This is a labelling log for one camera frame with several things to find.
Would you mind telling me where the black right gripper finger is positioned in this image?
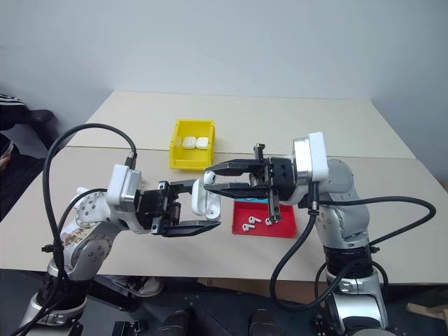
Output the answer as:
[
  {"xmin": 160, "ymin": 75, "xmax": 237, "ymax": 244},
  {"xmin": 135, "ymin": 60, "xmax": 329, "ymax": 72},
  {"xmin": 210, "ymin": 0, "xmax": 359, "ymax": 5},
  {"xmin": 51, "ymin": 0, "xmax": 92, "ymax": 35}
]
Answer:
[
  {"xmin": 204, "ymin": 181, "xmax": 273, "ymax": 203},
  {"xmin": 204, "ymin": 158, "xmax": 270, "ymax": 178}
]

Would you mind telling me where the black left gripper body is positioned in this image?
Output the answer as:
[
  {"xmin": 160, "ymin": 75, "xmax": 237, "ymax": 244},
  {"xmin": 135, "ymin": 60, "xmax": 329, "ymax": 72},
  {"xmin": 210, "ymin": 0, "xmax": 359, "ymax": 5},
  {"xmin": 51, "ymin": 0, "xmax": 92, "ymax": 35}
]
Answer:
[{"xmin": 134, "ymin": 181, "xmax": 183, "ymax": 237}]

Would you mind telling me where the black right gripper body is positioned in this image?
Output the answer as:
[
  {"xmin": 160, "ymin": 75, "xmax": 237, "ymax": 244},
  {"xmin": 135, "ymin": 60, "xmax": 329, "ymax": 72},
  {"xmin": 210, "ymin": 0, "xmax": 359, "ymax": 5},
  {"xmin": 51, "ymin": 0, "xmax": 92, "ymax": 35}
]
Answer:
[{"xmin": 248, "ymin": 142, "xmax": 299, "ymax": 224}]

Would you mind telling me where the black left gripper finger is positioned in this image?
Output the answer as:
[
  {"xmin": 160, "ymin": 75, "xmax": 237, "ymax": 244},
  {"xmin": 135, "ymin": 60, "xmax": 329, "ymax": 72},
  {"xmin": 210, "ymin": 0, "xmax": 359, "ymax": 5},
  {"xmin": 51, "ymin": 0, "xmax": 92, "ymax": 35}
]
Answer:
[
  {"xmin": 161, "ymin": 220, "xmax": 223, "ymax": 239},
  {"xmin": 168, "ymin": 178, "xmax": 200, "ymax": 193}
]

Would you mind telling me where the yellow plastic bin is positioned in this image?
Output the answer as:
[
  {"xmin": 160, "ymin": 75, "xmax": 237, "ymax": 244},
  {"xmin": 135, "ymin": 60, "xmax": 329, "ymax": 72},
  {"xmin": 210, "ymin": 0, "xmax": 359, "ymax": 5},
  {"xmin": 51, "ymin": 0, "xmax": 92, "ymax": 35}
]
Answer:
[{"xmin": 169, "ymin": 118, "xmax": 216, "ymax": 173}]

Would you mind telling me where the red plastic tray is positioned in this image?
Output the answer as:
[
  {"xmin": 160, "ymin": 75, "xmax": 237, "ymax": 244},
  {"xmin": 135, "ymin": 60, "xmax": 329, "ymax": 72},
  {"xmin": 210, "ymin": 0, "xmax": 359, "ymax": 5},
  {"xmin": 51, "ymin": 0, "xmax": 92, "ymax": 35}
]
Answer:
[{"xmin": 231, "ymin": 199, "xmax": 299, "ymax": 239}]

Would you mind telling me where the grey sneaker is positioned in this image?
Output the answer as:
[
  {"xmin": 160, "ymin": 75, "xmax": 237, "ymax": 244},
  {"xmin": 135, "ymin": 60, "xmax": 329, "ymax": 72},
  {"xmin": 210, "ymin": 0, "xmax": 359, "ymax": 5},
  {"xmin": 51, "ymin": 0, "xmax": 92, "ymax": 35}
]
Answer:
[{"xmin": 107, "ymin": 275, "xmax": 165, "ymax": 299}]

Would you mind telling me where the dark rounded shape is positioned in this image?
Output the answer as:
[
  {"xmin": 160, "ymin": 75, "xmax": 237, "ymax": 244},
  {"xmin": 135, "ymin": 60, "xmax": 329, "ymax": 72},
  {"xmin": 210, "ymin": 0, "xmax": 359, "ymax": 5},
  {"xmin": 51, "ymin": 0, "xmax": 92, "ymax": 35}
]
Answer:
[
  {"xmin": 248, "ymin": 308, "xmax": 281, "ymax": 336},
  {"xmin": 156, "ymin": 309, "xmax": 195, "ymax": 336}
]

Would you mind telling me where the person in black clothes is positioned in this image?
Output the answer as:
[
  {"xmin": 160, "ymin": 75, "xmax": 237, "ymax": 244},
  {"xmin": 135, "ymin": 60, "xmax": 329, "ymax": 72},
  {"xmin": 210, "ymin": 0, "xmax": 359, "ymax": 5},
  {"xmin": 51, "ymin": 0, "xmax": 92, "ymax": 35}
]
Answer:
[{"xmin": 0, "ymin": 92, "xmax": 61, "ymax": 225}]

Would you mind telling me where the light wooden piece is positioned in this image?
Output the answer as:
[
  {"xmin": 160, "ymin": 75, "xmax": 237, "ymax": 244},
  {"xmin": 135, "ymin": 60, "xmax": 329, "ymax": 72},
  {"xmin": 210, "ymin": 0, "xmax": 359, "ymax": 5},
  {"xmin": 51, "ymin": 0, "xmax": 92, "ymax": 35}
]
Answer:
[{"xmin": 405, "ymin": 300, "xmax": 448, "ymax": 320}]

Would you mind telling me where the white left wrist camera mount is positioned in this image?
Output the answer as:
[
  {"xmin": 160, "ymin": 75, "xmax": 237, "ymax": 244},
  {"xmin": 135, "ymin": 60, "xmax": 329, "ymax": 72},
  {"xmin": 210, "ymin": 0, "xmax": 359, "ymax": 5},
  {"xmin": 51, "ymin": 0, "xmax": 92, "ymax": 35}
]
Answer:
[{"xmin": 106, "ymin": 164, "xmax": 144, "ymax": 211}]

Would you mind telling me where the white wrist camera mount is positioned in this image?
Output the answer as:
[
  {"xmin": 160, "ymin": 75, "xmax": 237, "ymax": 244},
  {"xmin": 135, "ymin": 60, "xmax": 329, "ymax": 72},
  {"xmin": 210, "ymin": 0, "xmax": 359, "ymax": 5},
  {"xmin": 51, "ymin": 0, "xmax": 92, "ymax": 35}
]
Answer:
[
  {"xmin": 106, "ymin": 164, "xmax": 144, "ymax": 211},
  {"xmin": 293, "ymin": 131, "xmax": 330, "ymax": 187}
]

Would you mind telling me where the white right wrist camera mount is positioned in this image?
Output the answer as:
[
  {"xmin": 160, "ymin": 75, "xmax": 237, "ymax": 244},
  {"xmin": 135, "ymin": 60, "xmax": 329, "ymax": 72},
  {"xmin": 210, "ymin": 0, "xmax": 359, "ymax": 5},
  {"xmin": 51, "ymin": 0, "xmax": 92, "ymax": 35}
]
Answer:
[{"xmin": 293, "ymin": 131, "xmax": 330, "ymax": 187}]

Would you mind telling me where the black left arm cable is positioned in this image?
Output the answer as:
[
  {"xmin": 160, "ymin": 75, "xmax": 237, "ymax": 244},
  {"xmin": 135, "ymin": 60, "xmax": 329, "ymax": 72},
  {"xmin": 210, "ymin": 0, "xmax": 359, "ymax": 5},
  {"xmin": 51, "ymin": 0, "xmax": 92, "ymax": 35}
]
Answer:
[{"xmin": 13, "ymin": 123, "xmax": 139, "ymax": 336}]

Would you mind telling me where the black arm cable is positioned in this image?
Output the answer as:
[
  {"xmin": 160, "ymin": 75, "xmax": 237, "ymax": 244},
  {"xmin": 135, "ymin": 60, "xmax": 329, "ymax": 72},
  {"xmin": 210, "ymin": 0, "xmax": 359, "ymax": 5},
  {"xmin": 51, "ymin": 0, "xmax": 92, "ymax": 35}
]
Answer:
[
  {"xmin": 269, "ymin": 181, "xmax": 438, "ymax": 312},
  {"xmin": 13, "ymin": 123, "xmax": 139, "ymax": 336}
]

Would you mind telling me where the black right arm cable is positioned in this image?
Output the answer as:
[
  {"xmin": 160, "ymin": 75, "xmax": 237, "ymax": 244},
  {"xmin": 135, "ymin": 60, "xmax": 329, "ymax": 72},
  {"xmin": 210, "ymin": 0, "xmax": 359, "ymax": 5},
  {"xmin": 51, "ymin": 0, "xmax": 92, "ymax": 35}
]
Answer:
[{"xmin": 269, "ymin": 181, "xmax": 438, "ymax": 312}]

